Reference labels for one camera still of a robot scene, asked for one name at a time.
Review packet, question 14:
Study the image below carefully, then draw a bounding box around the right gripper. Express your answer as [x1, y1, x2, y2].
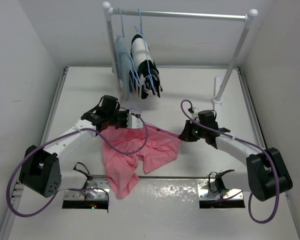
[179, 120, 207, 143]

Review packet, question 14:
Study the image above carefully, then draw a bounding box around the pink t shirt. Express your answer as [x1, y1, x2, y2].
[102, 125, 182, 199]

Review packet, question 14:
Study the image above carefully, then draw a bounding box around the blue wire hanger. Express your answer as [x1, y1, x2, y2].
[134, 8, 161, 93]
[118, 8, 141, 87]
[144, 121, 180, 136]

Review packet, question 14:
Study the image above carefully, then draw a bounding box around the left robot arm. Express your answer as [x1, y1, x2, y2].
[18, 95, 130, 198]

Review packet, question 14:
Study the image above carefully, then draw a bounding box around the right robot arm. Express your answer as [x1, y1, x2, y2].
[179, 107, 293, 202]

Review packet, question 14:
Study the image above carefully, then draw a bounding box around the black and white garment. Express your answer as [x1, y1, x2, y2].
[129, 33, 164, 100]

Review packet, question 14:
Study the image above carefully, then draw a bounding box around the light blue denim garment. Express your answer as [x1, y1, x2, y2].
[114, 37, 135, 102]

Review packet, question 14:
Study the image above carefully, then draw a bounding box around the white clothes rack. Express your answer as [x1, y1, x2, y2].
[102, 1, 258, 106]

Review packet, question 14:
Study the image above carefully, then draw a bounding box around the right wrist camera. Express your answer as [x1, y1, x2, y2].
[188, 107, 199, 119]

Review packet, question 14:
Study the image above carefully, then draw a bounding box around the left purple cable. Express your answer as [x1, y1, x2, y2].
[6, 107, 150, 217]

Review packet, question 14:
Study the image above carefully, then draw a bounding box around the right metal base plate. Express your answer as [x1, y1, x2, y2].
[197, 178, 244, 201]

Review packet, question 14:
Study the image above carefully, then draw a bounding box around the metal base plate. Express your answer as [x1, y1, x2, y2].
[197, 178, 244, 201]
[64, 180, 110, 201]

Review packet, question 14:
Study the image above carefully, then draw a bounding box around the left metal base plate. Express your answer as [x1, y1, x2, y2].
[64, 180, 110, 201]

